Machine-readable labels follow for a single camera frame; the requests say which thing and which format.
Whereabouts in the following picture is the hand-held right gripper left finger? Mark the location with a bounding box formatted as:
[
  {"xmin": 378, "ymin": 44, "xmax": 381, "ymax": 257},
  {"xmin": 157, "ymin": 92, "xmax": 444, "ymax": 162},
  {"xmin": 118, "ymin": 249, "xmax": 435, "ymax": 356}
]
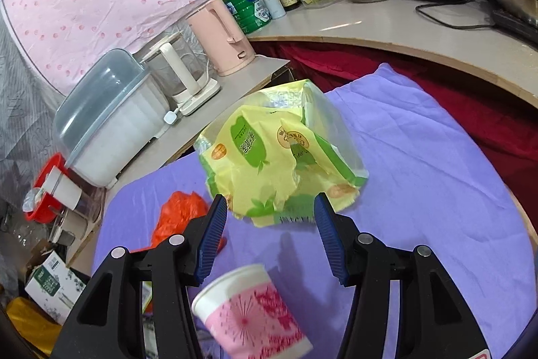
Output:
[{"xmin": 50, "ymin": 193, "xmax": 230, "ymax": 359}]

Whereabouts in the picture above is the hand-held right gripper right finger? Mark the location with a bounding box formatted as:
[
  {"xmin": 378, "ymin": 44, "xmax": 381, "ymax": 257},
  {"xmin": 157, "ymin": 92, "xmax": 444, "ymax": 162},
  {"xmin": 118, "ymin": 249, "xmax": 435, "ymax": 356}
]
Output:
[{"xmin": 313, "ymin": 192, "xmax": 490, "ymax": 359}]

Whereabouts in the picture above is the yellow-green plastic package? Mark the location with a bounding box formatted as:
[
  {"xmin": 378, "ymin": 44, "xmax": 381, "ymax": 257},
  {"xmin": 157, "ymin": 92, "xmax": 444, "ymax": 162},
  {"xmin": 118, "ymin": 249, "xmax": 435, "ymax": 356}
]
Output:
[{"xmin": 195, "ymin": 79, "xmax": 370, "ymax": 228}]

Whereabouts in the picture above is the pink paper cup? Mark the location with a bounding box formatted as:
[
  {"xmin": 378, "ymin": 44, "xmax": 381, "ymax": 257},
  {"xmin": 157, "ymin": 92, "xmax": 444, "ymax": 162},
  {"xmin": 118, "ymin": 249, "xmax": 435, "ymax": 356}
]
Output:
[{"xmin": 191, "ymin": 263, "xmax": 314, "ymax": 359}]

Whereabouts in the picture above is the red plastic bag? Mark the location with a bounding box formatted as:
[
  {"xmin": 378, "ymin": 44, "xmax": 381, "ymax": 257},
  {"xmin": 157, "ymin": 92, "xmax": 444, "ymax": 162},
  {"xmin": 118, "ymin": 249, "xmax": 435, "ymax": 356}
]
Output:
[{"xmin": 151, "ymin": 191, "xmax": 228, "ymax": 252}]

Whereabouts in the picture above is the purple tablecloth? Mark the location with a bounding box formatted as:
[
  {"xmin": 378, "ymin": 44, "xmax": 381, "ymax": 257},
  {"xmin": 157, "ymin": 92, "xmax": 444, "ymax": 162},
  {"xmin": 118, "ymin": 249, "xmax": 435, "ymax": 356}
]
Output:
[{"xmin": 94, "ymin": 62, "xmax": 536, "ymax": 359}]

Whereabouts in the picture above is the white dish box grey lid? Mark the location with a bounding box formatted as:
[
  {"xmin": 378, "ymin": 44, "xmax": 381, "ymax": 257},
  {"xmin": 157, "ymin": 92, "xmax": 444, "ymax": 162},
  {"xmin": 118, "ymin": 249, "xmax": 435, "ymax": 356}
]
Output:
[{"xmin": 53, "ymin": 48, "xmax": 171, "ymax": 189}]

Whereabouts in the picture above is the low side shelf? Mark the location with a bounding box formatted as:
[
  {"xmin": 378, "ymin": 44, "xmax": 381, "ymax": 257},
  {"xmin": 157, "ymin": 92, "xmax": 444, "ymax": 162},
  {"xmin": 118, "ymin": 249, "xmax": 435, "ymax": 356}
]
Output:
[{"xmin": 63, "ymin": 55, "xmax": 291, "ymax": 263}]

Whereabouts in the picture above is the printed cardboard box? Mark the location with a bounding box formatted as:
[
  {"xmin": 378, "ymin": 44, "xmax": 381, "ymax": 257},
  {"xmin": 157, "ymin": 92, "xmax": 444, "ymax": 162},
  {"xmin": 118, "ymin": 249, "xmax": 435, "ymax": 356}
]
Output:
[{"xmin": 24, "ymin": 250, "xmax": 91, "ymax": 324}]

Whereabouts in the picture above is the glass electric kettle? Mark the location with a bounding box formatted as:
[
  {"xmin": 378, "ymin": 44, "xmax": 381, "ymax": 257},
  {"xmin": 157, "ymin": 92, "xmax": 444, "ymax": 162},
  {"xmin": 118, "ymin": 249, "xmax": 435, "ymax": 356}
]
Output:
[{"xmin": 143, "ymin": 32, "xmax": 221, "ymax": 116}]

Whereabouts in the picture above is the red plastic basin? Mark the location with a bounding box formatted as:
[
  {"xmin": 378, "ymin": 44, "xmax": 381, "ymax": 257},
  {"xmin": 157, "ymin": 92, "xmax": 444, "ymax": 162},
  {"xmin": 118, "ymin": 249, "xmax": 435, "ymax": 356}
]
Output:
[{"xmin": 25, "ymin": 155, "xmax": 70, "ymax": 223}]

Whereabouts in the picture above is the red cloth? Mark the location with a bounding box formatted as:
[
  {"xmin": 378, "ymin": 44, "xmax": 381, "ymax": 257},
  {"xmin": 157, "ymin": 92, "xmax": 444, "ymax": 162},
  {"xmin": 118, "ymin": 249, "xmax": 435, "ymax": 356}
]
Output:
[{"xmin": 252, "ymin": 41, "xmax": 538, "ymax": 212}]

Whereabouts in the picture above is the pink electric kettle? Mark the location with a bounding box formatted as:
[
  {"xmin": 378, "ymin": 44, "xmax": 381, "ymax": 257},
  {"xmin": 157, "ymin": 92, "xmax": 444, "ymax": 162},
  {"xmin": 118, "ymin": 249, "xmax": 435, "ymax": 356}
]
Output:
[{"xmin": 186, "ymin": 0, "xmax": 257, "ymax": 77}]

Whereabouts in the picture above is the yellow cloth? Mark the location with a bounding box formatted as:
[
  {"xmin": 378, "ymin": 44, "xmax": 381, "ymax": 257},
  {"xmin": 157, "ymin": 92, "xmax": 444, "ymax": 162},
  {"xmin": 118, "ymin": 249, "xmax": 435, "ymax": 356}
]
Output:
[{"xmin": 6, "ymin": 297, "xmax": 64, "ymax": 359}]

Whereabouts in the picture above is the curved counter shelf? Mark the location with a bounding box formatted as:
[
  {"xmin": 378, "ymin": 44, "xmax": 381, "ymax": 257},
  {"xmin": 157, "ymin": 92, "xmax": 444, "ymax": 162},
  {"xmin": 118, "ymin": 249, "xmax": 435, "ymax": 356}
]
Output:
[{"xmin": 246, "ymin": 0, "xmax": 538, "ymax": 109}]

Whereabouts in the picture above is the grey patterned cloth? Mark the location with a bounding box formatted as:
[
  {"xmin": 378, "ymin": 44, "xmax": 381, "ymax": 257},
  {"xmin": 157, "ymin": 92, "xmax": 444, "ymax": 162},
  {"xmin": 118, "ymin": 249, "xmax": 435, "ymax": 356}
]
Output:
[{"xmin": 0, "ymin": 12, "xmax": 68, "ymax": 191}]

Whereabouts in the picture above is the green tin can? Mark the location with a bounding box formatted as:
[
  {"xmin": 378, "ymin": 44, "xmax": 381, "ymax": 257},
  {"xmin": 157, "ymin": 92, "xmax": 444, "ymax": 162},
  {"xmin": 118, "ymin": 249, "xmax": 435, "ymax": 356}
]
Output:
[{"xmin": 221, "ymin": 0, "xmax": 261, "ymax": 36}]

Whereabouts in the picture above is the black induction cooktop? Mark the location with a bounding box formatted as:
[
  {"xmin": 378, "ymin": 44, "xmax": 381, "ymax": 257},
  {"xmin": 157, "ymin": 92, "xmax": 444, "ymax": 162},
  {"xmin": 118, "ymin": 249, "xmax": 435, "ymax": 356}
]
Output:
[{"xmin": 492, "ymin": 8, "xmax": 538, "ymax": 44}]

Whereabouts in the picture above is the black power cable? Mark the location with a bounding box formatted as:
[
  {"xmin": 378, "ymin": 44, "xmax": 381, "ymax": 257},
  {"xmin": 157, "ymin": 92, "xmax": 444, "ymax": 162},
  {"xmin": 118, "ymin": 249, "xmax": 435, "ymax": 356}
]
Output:
[{"xmin": 415, "ymin": 0, "xmax": 511, "ymax": 32}]

